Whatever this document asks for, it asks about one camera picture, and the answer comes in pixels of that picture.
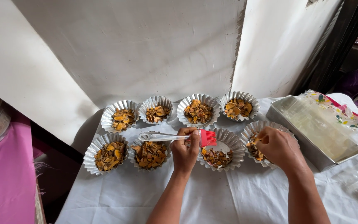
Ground person's right hand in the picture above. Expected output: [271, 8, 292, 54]
[256, 126, 307, 175]

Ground person's left hand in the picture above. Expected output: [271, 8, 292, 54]
[170, 127, 201, 174]

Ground red silicone brush clear handle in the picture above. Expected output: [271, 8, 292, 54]
[138, 128, 217, 147]

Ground clear floral print plastic bags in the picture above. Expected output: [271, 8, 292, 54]
[280, 90, 358, 161]

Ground white tablecloth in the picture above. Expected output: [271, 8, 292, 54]
[56, 93, 358, 224]

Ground rectangular metal loaf pan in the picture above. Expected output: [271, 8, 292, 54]
[266, 95, 358, 172]

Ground purple bag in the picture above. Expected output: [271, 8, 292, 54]
[337, 62, 358, 112]

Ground heaps of dried orange chips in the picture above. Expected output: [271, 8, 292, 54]
[94, 99, 267, 172]

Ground group of fluted metal moulds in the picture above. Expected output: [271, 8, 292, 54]
[83, 91, 299, 175]

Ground pink cloth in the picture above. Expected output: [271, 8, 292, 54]
[0, 110, 83, 224]

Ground dark wooden door frame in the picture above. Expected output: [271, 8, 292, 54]
[291, 0, 358, 95]

